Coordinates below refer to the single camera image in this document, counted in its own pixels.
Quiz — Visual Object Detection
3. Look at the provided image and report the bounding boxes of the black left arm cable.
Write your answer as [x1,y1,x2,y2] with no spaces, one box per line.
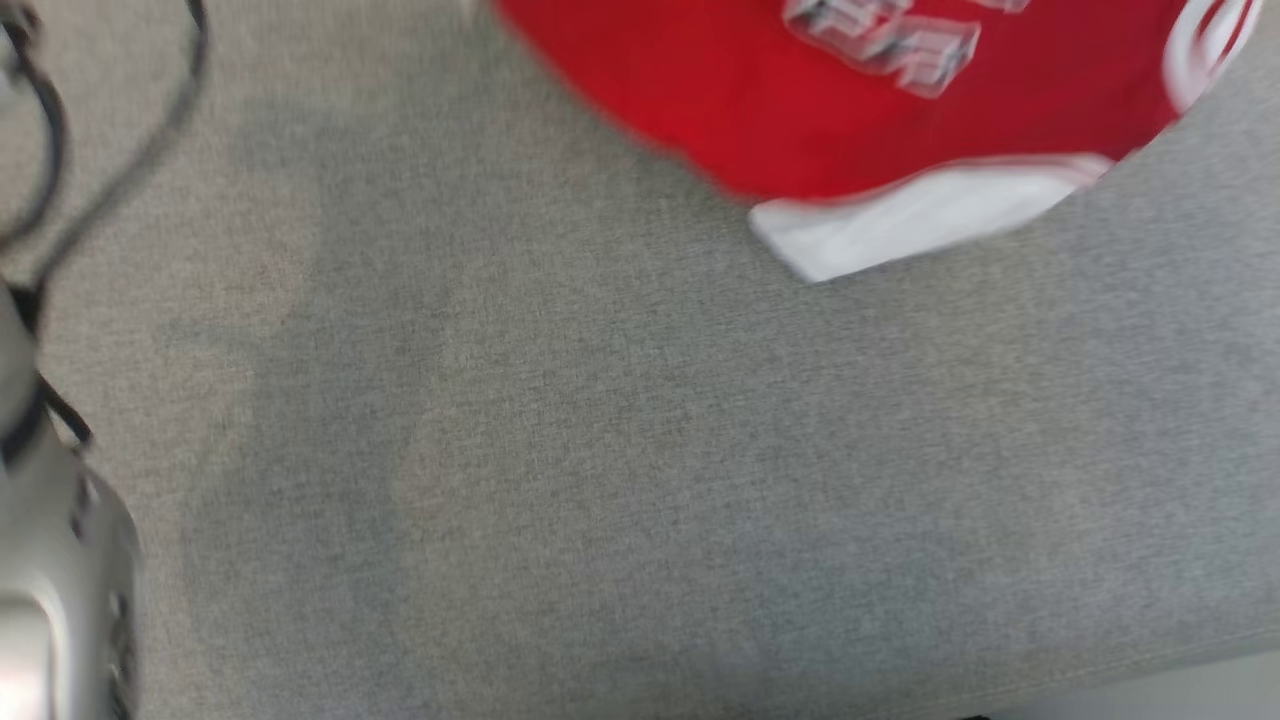
[0,0,213,301]

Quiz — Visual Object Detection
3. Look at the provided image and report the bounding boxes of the red jersey white stripes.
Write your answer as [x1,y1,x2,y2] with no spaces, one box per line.
[488,0,1267,287]

